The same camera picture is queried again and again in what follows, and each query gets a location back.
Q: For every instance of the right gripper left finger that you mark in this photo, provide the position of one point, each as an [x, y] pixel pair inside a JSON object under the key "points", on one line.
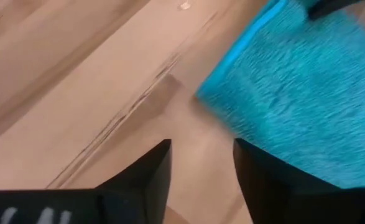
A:
{"points": [[123, 202]]}

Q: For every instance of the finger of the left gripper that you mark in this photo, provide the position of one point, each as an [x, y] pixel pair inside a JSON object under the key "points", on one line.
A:
{"points": [[331, 7]]}

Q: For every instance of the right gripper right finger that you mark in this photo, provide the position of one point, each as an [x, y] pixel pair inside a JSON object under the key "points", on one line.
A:
{"points": [[278, 199]]}

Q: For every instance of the teal microfiber towel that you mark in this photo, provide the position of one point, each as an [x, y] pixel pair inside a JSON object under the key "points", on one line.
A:
{"points": [[309, 93]]}

